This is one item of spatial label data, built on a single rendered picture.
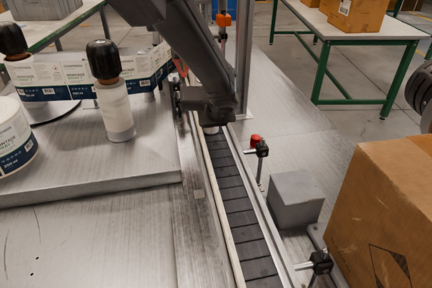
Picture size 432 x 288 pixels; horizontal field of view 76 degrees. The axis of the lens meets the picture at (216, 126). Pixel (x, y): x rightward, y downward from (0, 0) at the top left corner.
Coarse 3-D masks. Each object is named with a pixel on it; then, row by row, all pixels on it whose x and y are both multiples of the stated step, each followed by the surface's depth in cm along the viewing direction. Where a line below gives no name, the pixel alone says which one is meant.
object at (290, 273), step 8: (232, 128) 78; (232, 136) 74; (240, 152) 69; (240, 160) 68; (248, 168) 64; (248, 176) 62; (256, 184) 60; (256, 192) 58; (256, 200) 58; (264, 208) 55; (264, 216) 54; (272, 224) 52; (272, 232) 51; (280, 240) 49; (280, 248) 48; (280, 256) 47; (288, 256) 47; (288, 264) 46; (288, 272) 45; (296, 280) 44
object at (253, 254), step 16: (192, 112) 100; (208, 144) 85; (224, 144) 85; (224, 160) 79; (208, 176) 79; (224, 176) 74; (240, 176) 74; (224, 192) 69; (240, 192) 69; (224, 208) 65; (240, 208) 65; (240, 224) 62; (256, 224) 62; (224, 240) 63; (240, 240) 58; (256, 240) 58; (240, 256) 55; (256, 256) 55; (256, 272) 53; (272, 272) 53
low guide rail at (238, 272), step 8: (184, 80) 117; (200, 128) 86; (200, 136) 82; (208, 152) 77; (208, 160) 74; (208, 168) 71; (216, 184) 67; (216, 192) 65; (216, 200) 63; (224, 216) 59; (224, 224) 58; (224, 232) 57; (232, 240) 55; (232, 248) 53; (232, 256) 52; (232, 264) 52; (240, 272) 49; (240, 280) 48
